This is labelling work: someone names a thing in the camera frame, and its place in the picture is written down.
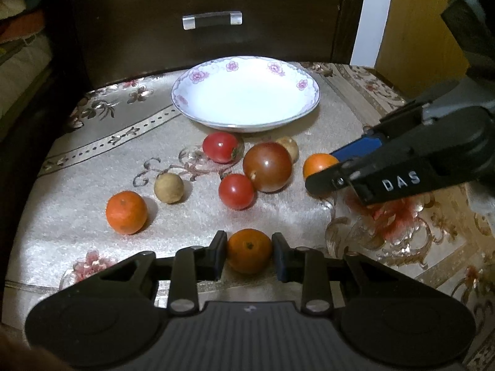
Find orange tangerine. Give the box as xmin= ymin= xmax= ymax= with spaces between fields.
xmin=227 ymin=229 xmax=273 ymax=275
xmin=106 ymin=191 xmax=148 ymax=235
xmin=303 ymin=153 xmax=339 ymax=179

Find tan longan fruit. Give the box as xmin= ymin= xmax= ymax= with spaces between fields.
xmin=153 ymin=173 xmax=185 ymax=204
xmin=276 ymin=137 xmax=299 ymax=163

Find large dark red tomato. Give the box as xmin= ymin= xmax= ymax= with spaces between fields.
xmin=243 ymin=142 xmax=293 ymax=193

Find yellow wooden cabinet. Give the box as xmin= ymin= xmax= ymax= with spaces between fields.
xmin=375 ymin=0 xmax=468 ymax=98

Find floral beige tablecloth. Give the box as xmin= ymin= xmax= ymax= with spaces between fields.
xmin=1 ymin=64 xmax=494 ymax=370

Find white floral ceramic plate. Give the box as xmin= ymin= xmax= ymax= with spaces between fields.
xmin=171 ymin=56 xmax=321 ymax=133

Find dark wooden drawer cabinet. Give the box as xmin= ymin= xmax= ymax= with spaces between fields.
xmin=44 ymin=0 xmax=363 ymax=90

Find silver black drawer handle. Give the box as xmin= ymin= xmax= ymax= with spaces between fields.
xmin=182 ymin=11 xmax=243 ymax=31

